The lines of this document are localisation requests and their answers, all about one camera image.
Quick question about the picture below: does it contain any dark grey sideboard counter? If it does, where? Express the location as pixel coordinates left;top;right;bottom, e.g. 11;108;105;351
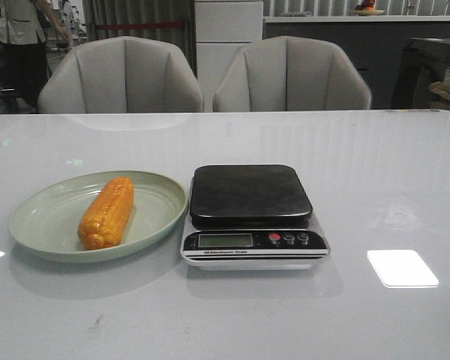
263;15;450;109

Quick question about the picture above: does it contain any person in white shirt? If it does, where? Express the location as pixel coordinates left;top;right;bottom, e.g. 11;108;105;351
0;0;69;110

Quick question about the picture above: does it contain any dark glossy side furniture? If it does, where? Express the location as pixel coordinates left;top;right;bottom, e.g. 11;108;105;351
391;38;450;109

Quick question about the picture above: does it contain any fruit bowl on counter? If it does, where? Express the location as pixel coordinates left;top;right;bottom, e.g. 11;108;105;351
351;0;385;17

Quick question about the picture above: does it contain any left grey armchair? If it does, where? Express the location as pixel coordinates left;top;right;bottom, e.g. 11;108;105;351
38;36;204;114

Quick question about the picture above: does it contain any red barrier belt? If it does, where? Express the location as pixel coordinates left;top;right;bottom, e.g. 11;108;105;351
94;20;187;31

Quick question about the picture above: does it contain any orange corn cob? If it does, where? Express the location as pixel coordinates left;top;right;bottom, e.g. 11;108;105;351
77;177;134;251

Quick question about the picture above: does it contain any black silver kitchen scale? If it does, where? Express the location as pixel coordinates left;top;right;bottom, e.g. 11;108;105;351
181;164;331;271

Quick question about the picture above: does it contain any right grey armchair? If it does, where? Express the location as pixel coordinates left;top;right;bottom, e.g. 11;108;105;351
212;36;372;113

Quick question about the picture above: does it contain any light green plate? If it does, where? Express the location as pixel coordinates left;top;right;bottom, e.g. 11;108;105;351
9;171;188;263

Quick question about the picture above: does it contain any white drawer cabinet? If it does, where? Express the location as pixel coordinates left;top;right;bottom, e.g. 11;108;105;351
194;1;263;112

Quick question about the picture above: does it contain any grey armchair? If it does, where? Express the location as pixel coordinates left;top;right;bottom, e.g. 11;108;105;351
38;36;204;114
212;36;372;113

